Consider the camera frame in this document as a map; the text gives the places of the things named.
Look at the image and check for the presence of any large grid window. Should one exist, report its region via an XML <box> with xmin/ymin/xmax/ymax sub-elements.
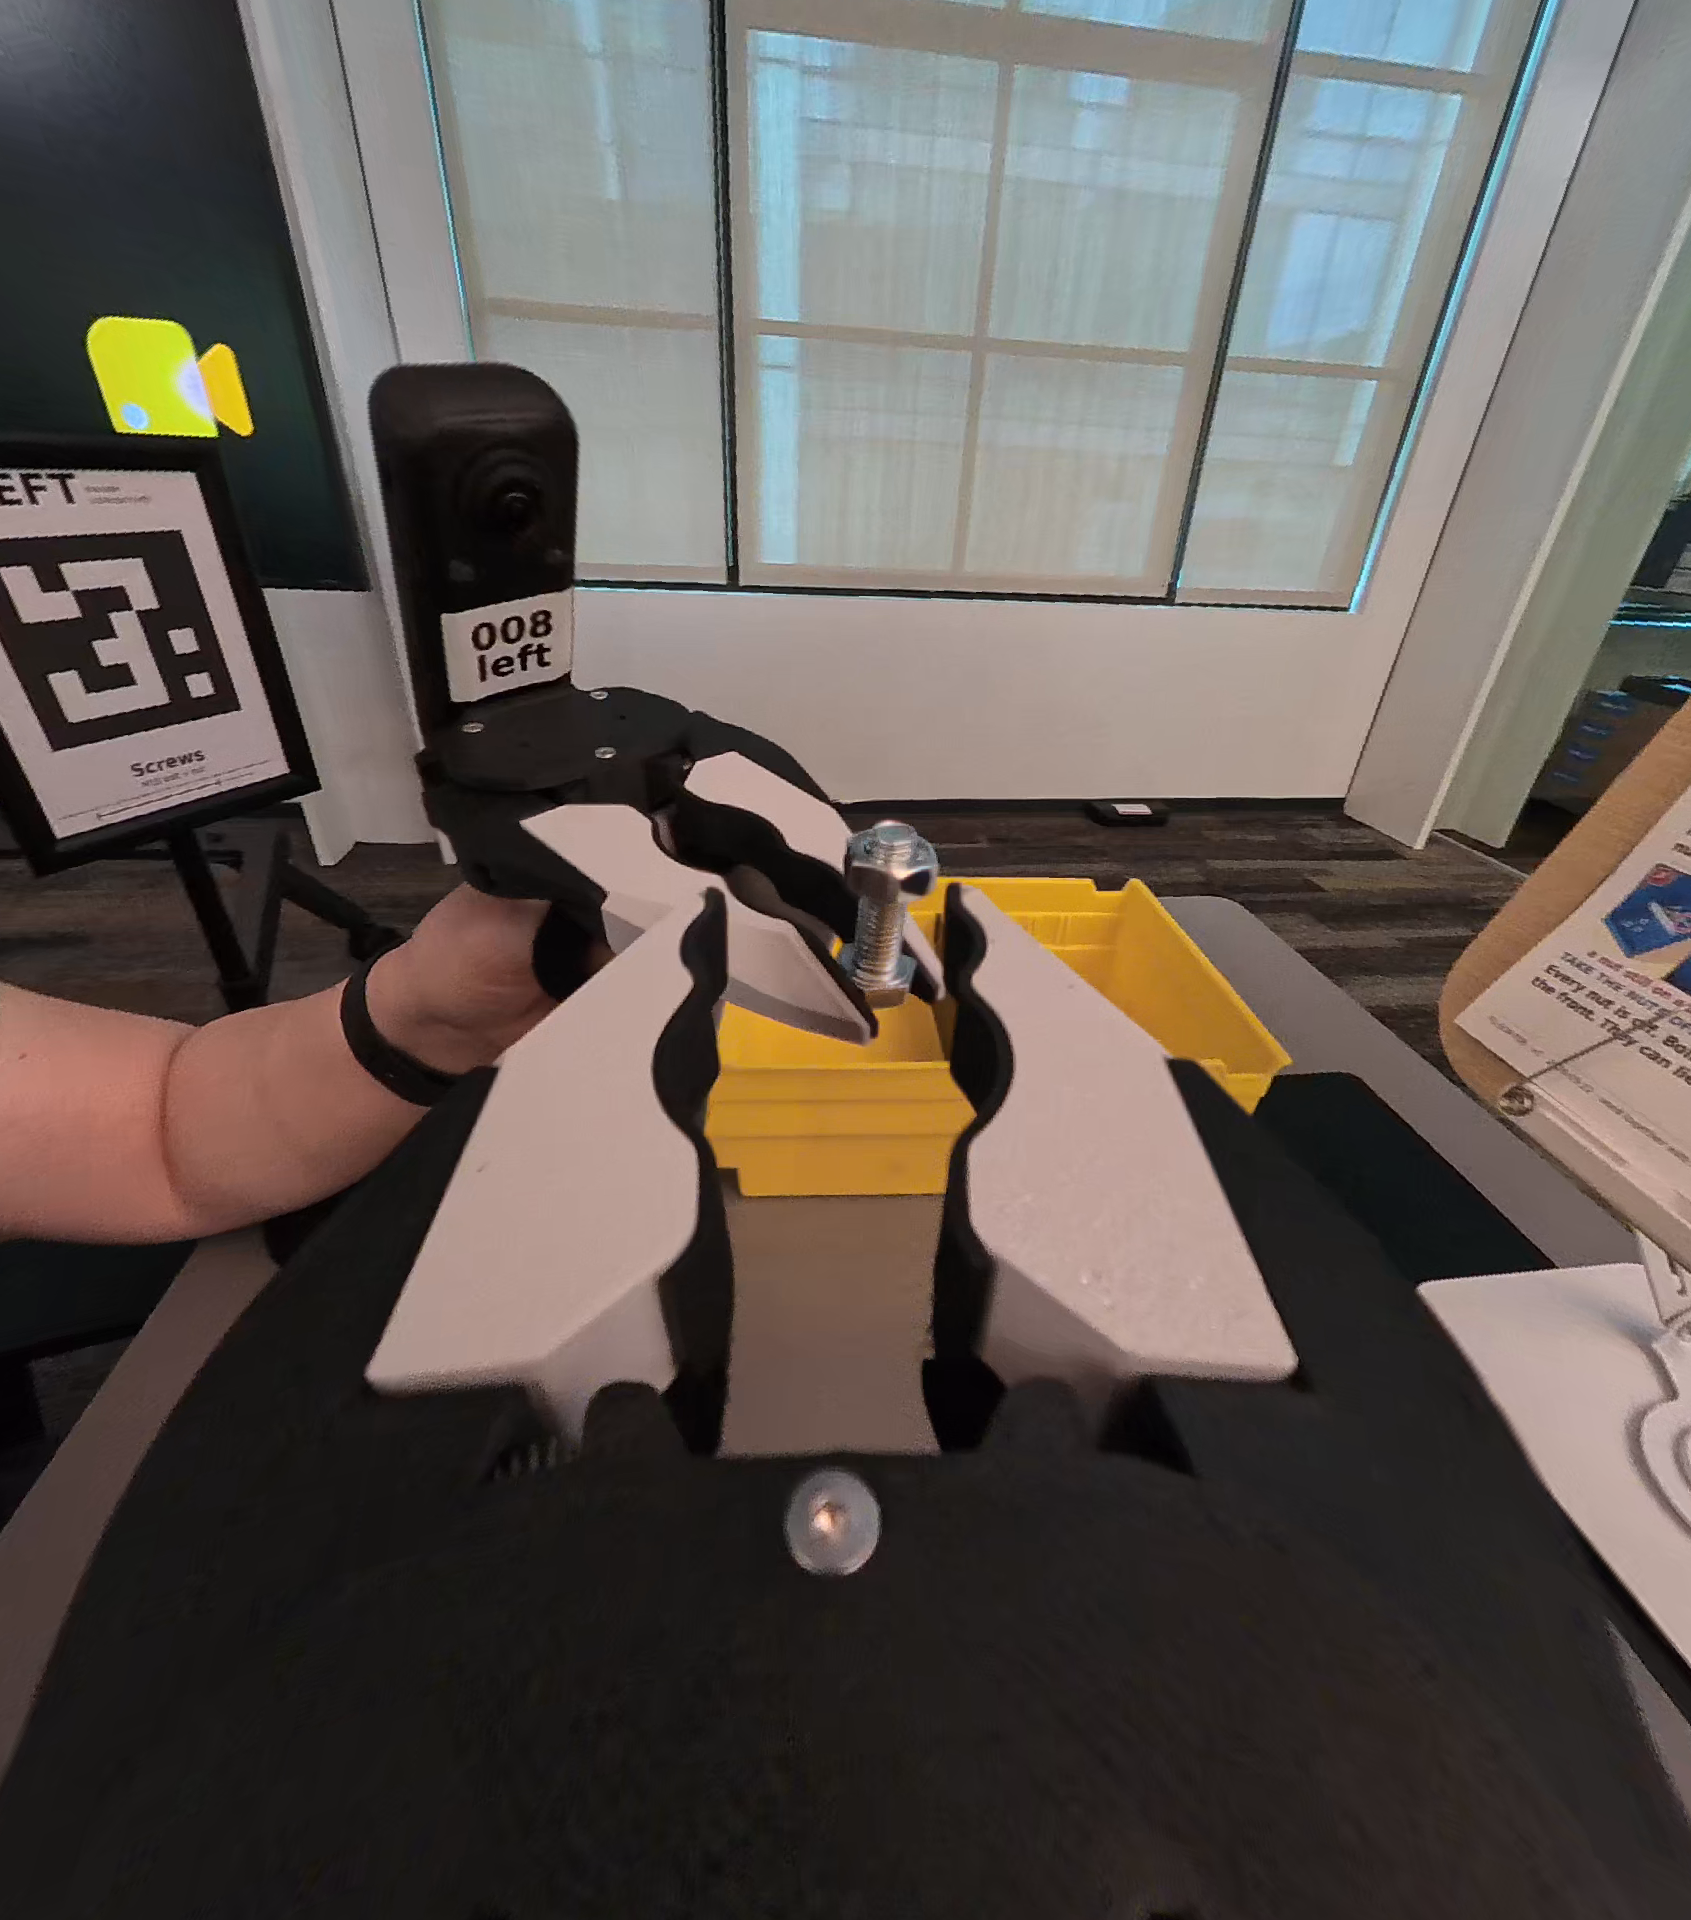
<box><xmin>418</xmin><ymin>0</ymin><xmax>1553</xmax><ymax>607</ymax></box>

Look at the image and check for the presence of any steel hex bolt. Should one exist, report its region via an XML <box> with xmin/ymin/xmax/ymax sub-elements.
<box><xmin>847</xmin><ymin>830</ymin><xmax>941</xmax><ymax>1013</ymax></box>

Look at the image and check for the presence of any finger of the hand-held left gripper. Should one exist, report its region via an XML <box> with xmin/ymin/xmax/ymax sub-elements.
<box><xmin>681</xmin><ymin>747</ymin><xmax>953</xmax><ymax>996</ymax></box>
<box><xmin>521</xmin><ymin>799</ymin><xmax>884</xmax><ymax>1047</ymax></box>

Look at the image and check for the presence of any printed instruction sheet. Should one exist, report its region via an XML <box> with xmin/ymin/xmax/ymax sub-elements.
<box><xmin>1454</xmin><ymin>681</ymin><xmax>1691</xmax><ymax>1293</ymax></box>

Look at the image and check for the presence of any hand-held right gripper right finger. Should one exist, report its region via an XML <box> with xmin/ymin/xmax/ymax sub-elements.
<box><xmin>925</xmin><ymin>880</ymin><xmax>1303</xmax><ymax>1454</ymax></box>

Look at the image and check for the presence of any steel hex nut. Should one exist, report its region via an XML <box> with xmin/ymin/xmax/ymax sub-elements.
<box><xmin>841</xmin><ymin>820</ymin><xmax>941</xmax><ymax>903</ymax></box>

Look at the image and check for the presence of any large dark display screen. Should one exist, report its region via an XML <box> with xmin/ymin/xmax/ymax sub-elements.
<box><xmin>0</xmin><ymin>0</ymin><xmax>371</xmax><ymax>591</ymax></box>

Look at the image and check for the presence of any person's left forearm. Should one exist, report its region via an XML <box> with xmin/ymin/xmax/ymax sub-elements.
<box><xmin>0</xmin><ymin>959</ymin><xmax>427</xmax><ymax>1247</ymax></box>

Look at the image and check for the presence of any person's left hand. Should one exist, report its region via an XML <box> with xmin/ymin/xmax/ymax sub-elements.
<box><xmin>398</xmin><ymin>880</ymin><xmax>590</xmax><ymax>1078</ymax></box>

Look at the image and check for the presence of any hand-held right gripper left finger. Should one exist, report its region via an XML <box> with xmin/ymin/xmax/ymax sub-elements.
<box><xmin>364</xmin><ymin>887</ymin><xmax>737</xmax><ymax>1450</ymax></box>

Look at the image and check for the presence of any yellow plastic bin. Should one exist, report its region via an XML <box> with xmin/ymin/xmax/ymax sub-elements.
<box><xmin>704</xmin><ymin>877</ymin><xmax>1293</xmax><ymax>1197</ymax></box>

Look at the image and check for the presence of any black wristband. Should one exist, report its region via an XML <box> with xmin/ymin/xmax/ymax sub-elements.
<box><xmin>338</xmin><ymin>940</ymin><xmax>466</xmax><ymax>1113</ymax></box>

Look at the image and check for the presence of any black framed marker sign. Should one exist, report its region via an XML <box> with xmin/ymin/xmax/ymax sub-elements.
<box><xmin>0</xmin><ymin>425</ymin><xmax>325</xmax><ymax>877</ymax></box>

